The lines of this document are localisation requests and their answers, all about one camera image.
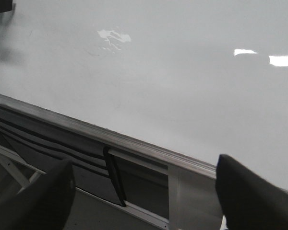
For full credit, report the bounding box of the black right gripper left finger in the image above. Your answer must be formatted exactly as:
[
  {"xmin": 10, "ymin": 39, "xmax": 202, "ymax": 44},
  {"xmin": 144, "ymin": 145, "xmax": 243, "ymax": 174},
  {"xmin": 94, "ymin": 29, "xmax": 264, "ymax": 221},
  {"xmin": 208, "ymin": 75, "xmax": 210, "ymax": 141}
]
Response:
[{"xmin": 0, "ymin": 160, "xmax": 75, "ymax": 230}]

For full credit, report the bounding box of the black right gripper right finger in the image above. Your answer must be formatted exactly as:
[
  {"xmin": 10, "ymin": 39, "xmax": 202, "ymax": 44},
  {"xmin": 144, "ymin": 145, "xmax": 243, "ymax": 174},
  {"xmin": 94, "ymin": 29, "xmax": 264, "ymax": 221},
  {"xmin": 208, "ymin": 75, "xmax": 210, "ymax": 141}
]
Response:
[{"xmin": 215, "ymin": 154, "xmax": 288, "ymax": 230}]

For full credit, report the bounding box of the grey metal support frame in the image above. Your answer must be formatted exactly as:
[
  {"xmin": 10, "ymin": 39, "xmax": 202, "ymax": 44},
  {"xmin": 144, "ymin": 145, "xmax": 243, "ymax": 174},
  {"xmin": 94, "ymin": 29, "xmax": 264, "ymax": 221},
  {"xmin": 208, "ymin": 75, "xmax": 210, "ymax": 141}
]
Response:
[{"xmin": 0, "ymin": 145, "xmax": 225, "ymax": 230}]

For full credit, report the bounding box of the large white whiteboard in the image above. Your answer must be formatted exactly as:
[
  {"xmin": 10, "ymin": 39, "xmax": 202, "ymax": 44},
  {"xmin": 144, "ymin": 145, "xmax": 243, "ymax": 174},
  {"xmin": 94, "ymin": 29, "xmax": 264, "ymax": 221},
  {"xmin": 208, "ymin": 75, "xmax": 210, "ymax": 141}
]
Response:
[{"xmin": 0, "ymin": 0, "xmax": 288, "ymax": 190}]

